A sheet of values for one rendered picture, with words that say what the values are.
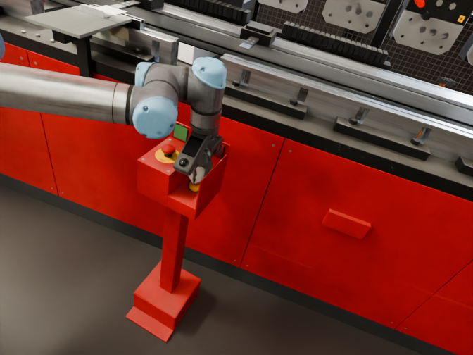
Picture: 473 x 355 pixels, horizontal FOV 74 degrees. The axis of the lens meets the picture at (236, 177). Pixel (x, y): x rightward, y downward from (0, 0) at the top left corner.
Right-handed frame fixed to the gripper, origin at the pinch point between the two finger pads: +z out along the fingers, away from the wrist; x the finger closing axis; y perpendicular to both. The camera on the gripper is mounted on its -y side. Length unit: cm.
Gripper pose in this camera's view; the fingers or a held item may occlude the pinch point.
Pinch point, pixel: (194, 182)
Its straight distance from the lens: 91.4
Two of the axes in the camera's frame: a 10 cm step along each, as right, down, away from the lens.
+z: -1.6, 7.1, 6.9
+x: -8.9, -4.1, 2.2
